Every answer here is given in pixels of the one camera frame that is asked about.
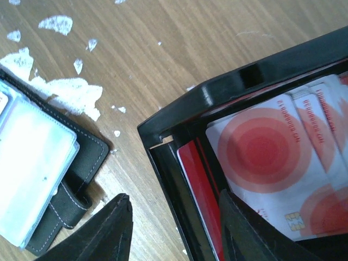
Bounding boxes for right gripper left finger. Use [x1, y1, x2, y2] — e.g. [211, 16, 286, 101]
[37, 193, 133, 261]

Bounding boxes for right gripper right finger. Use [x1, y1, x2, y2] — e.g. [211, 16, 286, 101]
[219, 189, 321, 260]

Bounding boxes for black card holder wallet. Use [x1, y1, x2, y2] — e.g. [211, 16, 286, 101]
[1, 69, 109, 256]

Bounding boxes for stack of red white cards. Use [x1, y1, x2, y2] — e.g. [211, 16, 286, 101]
[177, 74, 347, 260]

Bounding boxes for black bin with cards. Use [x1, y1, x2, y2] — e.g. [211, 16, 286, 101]
[138, 28, 347, 260]

